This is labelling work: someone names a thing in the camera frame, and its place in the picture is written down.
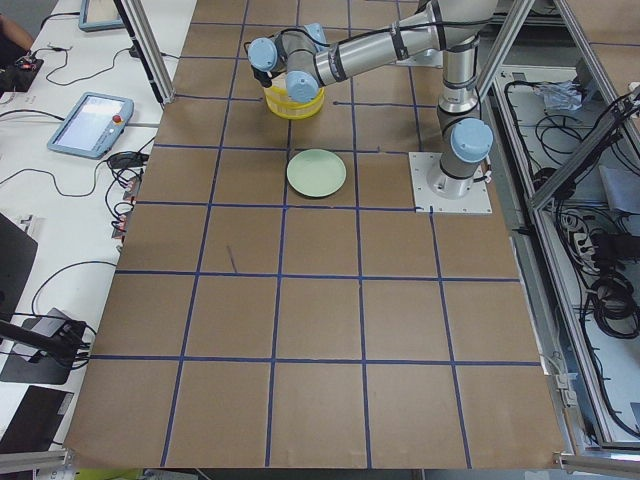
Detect diagonal aluminium strut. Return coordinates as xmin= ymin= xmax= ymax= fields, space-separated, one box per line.
xmin=528 ymin=86 xmax=639 ymax=210

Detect crumpled white cloth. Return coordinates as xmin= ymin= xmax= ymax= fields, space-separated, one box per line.
xmin=533 ymin=81 xmax=583 ymax=111

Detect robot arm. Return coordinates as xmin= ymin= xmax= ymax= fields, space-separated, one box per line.
xmin=246 ymin=1 xmax=497 ymax=181

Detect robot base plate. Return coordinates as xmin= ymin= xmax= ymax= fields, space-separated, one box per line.
xmin=408 ymin=152 xmax=492 ymax=215

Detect aluminium frame post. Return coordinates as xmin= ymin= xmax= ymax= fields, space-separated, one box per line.
xmin=114 ymin=0 xmax=175 ymax=106

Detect yellow rimmed steamer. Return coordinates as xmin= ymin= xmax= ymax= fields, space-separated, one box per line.
xmin=263 ymin=74 xmax=325 ymax=108
xmin=266 ymin=97 xmax=324 ymax=120

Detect pale green plate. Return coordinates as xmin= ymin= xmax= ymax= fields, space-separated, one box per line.
xmin=286 ymin=149 xmax=347 ymax=198

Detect teach pendant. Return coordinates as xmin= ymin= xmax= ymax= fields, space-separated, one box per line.
xmin=47 ymin=92 xmax=135 ymax=159
xmin=78 ymin=0 xmax=124 ymax=32

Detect black power adapter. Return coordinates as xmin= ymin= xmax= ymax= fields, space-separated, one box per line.
xmin=107 ymin=151 xmax=149 ymax=169

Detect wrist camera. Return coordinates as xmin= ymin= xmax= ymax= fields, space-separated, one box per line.
xmin=251 ymin=67 xmax=272 ymax=88

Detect black laptop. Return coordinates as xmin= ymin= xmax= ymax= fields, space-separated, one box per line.
xmin=0 ymin=215 xmax=38 ymax=321

